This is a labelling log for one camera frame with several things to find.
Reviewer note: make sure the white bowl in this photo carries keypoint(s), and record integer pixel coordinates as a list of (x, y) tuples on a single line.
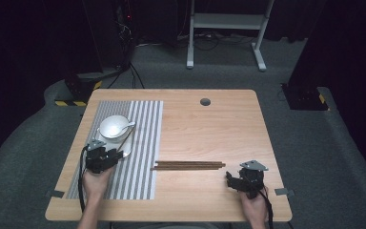
[(112, 129)]

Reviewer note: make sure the person's left hand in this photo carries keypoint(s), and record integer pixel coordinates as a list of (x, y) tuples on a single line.
[(95, 184)]

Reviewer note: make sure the white square plate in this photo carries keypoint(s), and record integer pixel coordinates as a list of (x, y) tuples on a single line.
[(126, 149)]

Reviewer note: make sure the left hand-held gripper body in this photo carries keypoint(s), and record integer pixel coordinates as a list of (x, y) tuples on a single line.
[(95, 160)]

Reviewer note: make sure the grey striped placemat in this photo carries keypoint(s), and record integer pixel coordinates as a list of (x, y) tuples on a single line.
[(146, 127)]

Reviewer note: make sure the black base with yellow mark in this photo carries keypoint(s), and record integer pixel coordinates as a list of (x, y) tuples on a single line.
[(305, 97)]

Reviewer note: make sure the white spoon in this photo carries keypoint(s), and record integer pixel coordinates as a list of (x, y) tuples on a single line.
[(127, 126)]

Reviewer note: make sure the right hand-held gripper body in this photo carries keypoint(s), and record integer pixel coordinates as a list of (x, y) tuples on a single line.
[(251, 181)]

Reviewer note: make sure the white metal stand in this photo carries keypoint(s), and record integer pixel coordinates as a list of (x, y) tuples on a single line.
[(225, 21)]

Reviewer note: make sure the dark equipment rack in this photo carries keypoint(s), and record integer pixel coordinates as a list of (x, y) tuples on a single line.
[(114, 35)]

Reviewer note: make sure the person's right hand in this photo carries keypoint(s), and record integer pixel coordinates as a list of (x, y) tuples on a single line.
[(254, 208)]

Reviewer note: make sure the black base with yellow stripes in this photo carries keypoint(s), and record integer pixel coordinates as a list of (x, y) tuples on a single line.
[(79, 87)]

